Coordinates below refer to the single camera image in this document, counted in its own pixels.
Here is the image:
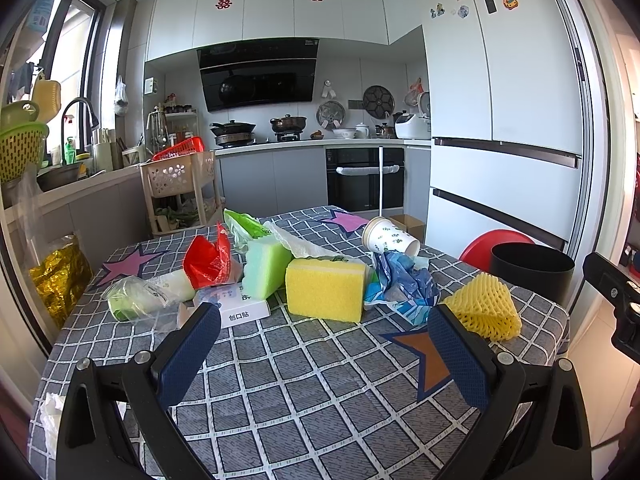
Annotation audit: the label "green label plastic bottle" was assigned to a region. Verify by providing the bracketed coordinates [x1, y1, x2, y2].
[102, 269, 195, 322]

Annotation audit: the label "blue cracker wrapper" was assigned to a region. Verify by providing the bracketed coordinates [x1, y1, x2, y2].
[363, 250, 440, 326]

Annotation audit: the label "red snack wrapper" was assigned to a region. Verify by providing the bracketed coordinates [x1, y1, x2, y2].
[182, 222, 232, 289]

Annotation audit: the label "green plastic bag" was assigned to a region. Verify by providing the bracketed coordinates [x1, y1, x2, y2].
[224, 208, 270, 254]

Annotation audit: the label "black trash bin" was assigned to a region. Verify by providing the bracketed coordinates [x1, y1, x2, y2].
[489, 242, 575, 304]

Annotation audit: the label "black kitchen faucet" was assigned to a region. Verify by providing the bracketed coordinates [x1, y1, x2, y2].
[60, 96, 100, 166]

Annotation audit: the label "yellow foam fruit net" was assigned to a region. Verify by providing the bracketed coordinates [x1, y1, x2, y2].
[442, 272, 522, 341]

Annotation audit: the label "red stool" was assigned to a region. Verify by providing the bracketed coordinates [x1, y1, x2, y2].
[459, 230, 534, 272]

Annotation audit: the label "gold foil bag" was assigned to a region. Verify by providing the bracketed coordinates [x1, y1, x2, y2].
[28, 234, 93, 328]

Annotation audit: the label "white bandage box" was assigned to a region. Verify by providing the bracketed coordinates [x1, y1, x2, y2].
[193, 283, 270, 328]

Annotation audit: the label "cardboard box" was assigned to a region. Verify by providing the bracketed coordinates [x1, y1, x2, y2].
[390, 214, 426, 243]

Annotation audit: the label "white refrigerator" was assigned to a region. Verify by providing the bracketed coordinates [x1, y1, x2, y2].
[412, 0, 609, 261]

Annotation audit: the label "printed paper cup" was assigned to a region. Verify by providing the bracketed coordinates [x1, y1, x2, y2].
[361, 217, 421, 258]

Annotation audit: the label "green sponge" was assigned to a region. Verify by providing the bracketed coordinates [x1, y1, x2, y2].
[242, 235, 293, 300]

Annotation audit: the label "yellow sponge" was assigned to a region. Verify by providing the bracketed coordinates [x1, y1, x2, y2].
[285, 259, 368, 323]

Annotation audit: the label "white rice cooker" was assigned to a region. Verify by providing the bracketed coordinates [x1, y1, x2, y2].
[394, 113, 432, 140]

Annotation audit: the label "beige storage cart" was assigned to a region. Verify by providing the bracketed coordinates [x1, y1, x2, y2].
[140, 151, 224, 237]

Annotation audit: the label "black built-in oven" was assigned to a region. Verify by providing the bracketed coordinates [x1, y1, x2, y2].
[326, 148, 405, 212]

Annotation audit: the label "green colander basket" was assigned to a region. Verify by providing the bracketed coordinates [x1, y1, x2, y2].
[0, 122, 49, 182]

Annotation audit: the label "red plastic basket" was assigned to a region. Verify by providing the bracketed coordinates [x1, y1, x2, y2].
[152, 136, 205, 162]

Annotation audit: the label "black wok on stove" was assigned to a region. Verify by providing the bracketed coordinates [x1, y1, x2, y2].
[209, 120, 255, 148]

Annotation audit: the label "brown pot on stove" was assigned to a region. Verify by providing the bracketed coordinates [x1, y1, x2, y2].
[270, 114, 307, 142]

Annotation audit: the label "black range hood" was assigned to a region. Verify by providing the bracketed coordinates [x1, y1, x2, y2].
[196, 37, 319, 112]

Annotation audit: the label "white upper cabinets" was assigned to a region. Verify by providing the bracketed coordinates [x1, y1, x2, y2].
[145, 0, 421, 61]

